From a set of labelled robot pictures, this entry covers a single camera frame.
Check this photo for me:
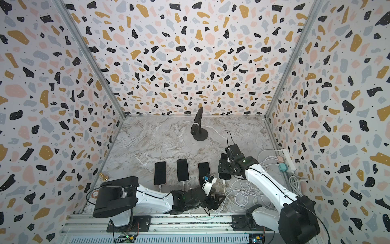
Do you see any small brass bell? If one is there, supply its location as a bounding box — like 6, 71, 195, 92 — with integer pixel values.
99, 173, 109, 182

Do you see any black desktop microphone on stand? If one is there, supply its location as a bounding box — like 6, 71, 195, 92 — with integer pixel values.
191, 107, 208, 141

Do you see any aluminium front rail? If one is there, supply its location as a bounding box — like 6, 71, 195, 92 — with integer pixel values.
59, 213, 284, 244

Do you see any pink charger plug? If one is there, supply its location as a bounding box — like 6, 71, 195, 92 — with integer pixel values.
275, 156, 284, 163

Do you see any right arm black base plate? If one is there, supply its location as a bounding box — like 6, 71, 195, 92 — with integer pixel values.
231, 215, 264, 231

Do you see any pink-cased phone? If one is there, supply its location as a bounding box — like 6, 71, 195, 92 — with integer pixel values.
198, 162, 210, 186
153, 161, 167, 186

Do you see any mint-cased phone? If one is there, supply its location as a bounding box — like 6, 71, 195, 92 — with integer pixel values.
176, 159, 190, 182
218, 153, 231, 181

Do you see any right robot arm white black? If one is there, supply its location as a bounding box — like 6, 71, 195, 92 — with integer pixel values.
218, 144, 321, 244

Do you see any white power strip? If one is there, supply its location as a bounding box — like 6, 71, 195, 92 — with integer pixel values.
281, 148, 296, 172

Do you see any teal charger plug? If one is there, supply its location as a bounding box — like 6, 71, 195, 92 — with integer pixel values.
278, 163, 288, 172

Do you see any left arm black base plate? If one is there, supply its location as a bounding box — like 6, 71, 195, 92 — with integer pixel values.
107, 215, 152, 233

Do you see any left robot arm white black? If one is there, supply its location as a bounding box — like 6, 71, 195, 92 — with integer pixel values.
92, 176, 226, 227

